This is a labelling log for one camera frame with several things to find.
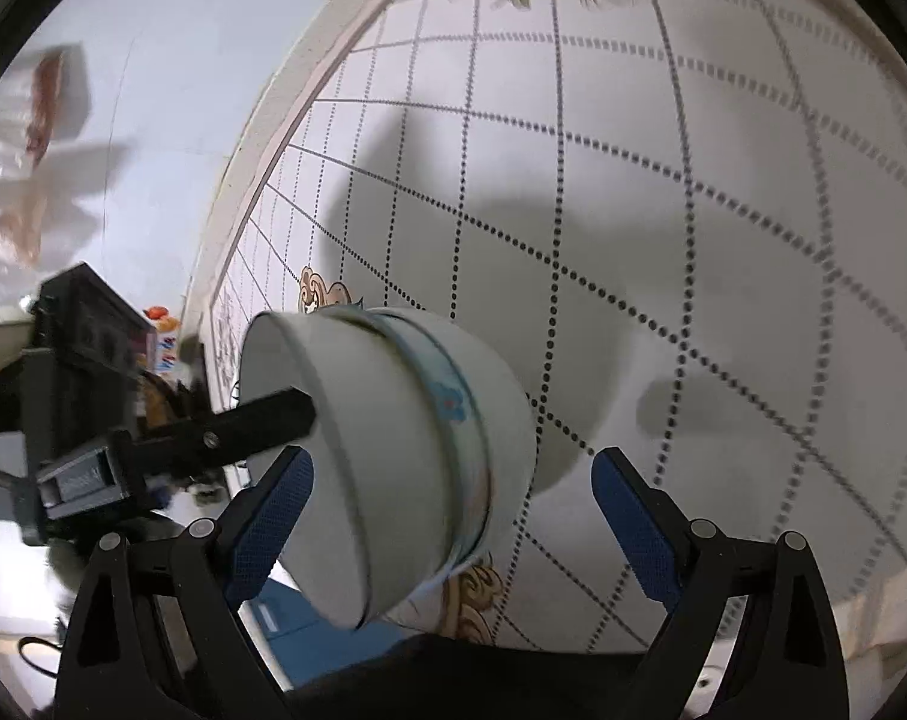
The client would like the white bowl dark rim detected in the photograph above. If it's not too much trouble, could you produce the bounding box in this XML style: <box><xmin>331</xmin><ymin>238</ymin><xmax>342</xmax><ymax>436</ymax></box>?
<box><xmin>239</xmin><ymin>305</ymin><xmax>535</xmax><ymax>629</ymax></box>

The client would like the colourful fruit sticker sheet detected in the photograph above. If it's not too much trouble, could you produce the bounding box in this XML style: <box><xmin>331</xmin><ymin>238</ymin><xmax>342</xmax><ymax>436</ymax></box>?
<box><xmin>143</xmin><ymin>305</ymin><xmax>180</xmax><ymax>383</ymax></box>

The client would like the clear plastic bag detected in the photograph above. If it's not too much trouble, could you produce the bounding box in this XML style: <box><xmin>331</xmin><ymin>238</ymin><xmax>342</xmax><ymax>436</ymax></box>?
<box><xmin>0</xmin><ymin>44</ymin><xmax>131</xmax><ymax>307</ymax></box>

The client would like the black cable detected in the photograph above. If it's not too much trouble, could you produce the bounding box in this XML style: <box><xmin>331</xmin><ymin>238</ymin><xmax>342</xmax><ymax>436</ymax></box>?
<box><xmin>16</xmin><ymin>632</ymin><xmax>65</xmax><ymax>680</ymax></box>

